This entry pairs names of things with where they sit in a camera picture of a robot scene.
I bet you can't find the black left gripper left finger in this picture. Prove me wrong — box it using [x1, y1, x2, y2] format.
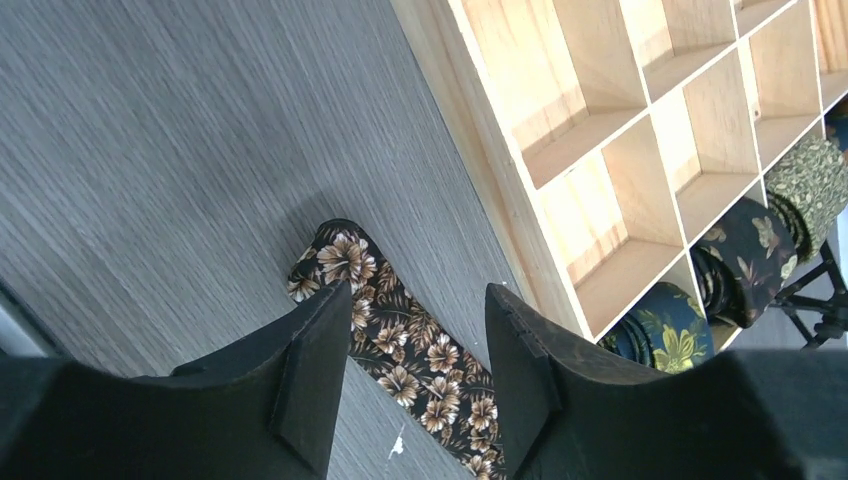
[1, 281, 352, 479]

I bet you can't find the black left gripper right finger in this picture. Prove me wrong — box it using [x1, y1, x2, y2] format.
[485, 284, 847, 479]

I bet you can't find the brown floral black tie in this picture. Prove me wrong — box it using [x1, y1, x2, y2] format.
[287, 219, 507, 479]

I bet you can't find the navy yellow floral rolled tie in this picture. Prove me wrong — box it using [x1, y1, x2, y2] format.
[598, 282, 715, 374]

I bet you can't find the black beige floral rolled tie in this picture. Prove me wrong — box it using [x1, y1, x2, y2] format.
[691, 197, 798, 329]

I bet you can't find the wooden compartment tray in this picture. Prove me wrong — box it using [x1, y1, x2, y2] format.
[393, 0, 847, 341]

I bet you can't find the olive patterned rolled tie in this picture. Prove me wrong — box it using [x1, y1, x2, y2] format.
[765, 137, 847, 264]

